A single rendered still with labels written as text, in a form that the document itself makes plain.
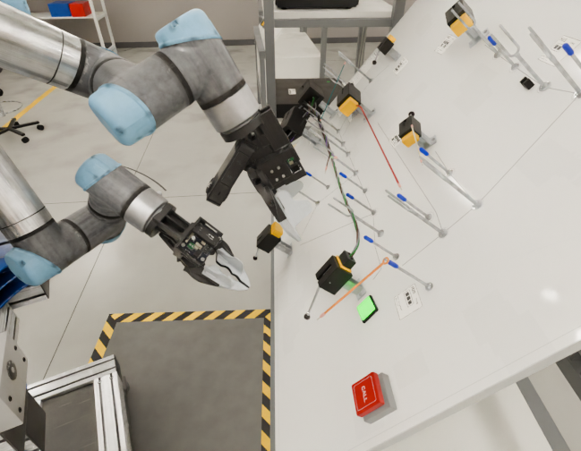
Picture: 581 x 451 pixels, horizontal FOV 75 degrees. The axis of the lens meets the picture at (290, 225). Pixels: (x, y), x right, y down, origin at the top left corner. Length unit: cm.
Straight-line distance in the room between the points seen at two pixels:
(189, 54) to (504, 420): 98
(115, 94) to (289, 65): 326
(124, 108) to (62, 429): 147
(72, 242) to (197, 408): 129
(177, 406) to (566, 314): 166
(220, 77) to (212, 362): 164
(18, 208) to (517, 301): 75
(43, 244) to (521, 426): 104
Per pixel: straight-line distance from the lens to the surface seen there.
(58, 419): 184
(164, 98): 52
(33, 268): 74
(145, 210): 70
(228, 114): 55
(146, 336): 220
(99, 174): 73
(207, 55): 54
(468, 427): 104
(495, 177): 71
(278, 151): 58
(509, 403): 111
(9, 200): 74
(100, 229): 79
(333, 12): 153
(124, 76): 54
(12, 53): 60
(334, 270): 72
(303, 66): 375
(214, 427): 186
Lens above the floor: 167
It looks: 38 degrees down
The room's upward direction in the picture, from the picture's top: straight up
